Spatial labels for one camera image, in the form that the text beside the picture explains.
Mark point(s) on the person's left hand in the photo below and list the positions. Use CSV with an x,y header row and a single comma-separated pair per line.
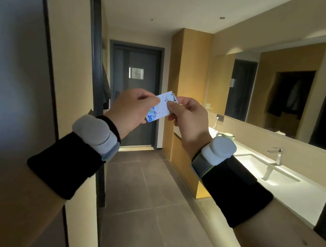
x,y
129,109

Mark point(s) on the person's right hand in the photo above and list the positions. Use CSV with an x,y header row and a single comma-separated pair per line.
x,y
191,125

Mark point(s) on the person's left thumb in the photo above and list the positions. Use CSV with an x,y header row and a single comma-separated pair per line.
x,y
151,100

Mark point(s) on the person's right thumb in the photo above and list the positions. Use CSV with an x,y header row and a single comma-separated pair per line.
x,y
172,107

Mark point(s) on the white printed key card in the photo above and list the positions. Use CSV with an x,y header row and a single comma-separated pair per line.
x,y
160,108

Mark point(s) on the person's right forearm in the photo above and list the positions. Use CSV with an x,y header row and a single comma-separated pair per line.
x,y
288,241

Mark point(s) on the person's left forearm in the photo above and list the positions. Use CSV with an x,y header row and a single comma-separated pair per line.
x,y
17,199

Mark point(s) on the dark grey entrance door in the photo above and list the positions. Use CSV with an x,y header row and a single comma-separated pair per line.
x,y
134,94

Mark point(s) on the white notice on door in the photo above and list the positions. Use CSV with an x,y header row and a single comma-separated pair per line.
x,y
136,73

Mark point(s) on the wooden vanity cabinet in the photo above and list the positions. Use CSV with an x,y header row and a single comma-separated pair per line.
x,y
186,166

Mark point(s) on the white electric kettle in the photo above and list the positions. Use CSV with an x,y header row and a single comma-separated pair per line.
x,y
225,136

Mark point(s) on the white wrist tracker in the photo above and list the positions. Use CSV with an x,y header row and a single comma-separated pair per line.
x,y
217,152
94,135

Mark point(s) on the black wristband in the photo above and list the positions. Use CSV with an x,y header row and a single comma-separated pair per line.
x,y
66,165
234,191

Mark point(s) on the white sink basin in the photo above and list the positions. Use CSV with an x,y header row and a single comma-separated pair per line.
x,y
267,170

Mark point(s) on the chrome sink faucet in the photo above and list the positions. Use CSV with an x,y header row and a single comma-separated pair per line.
x,y
276,156

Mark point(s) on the wall power socket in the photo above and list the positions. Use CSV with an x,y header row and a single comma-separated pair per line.
x,y
219,117

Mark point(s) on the dark sliding door frame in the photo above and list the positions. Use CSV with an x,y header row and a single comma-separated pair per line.
x,y
97,90

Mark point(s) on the large wall mirror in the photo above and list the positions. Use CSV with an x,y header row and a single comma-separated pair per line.
x,y
285,92

